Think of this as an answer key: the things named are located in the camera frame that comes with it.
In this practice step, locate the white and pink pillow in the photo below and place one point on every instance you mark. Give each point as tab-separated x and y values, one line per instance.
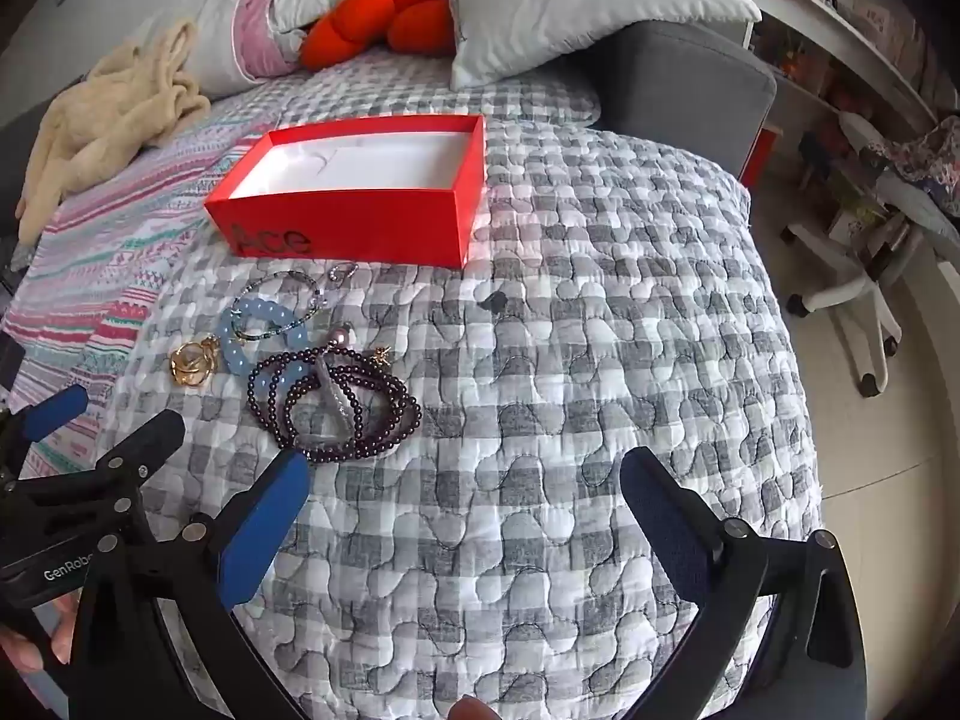
247	15

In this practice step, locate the red flat object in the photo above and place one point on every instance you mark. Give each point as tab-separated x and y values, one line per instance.
765	157

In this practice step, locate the red cardboard box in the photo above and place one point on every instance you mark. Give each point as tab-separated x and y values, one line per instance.
360	221

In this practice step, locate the white office chair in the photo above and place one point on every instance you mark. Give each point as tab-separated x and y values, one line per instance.
862	277

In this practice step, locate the small silver pendant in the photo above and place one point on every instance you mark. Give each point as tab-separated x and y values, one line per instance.
343	270

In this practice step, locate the orange plush cushion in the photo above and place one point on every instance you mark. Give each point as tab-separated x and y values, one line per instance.
352	15

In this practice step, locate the person's right hand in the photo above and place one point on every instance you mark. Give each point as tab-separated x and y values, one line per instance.
469	709

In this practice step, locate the floral cloth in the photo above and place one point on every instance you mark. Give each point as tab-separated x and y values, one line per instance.
922	157

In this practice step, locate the grey checkered quilt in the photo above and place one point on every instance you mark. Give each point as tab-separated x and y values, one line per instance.
562	390

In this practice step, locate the grey rhinestone hair clip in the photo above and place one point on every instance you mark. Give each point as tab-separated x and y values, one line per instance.
330	397

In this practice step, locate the white shelf unit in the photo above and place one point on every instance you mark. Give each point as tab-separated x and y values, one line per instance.
825	15

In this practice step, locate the white deer print pillow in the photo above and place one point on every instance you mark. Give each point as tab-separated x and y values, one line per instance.
570	0

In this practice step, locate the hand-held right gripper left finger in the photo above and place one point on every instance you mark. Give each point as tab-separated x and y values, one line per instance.
262	532

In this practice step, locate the small gold charm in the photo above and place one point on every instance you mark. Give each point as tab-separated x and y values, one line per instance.
381	355

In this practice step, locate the person's left hand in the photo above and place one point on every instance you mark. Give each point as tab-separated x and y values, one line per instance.
56	619

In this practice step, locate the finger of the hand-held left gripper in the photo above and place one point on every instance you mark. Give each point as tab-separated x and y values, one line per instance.
150	435
56	409

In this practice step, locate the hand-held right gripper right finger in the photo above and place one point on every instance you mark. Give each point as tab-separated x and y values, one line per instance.
667	532

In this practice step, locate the beige plush garment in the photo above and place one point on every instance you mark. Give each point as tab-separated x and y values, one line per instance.
97	120

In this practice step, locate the small black claw clip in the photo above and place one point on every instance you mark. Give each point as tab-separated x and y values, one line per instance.
493	302

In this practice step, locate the grey sofa armrest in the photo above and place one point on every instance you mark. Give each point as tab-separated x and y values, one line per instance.
690	90

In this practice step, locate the pink striped blanket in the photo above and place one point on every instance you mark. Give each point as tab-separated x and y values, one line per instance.
112	240

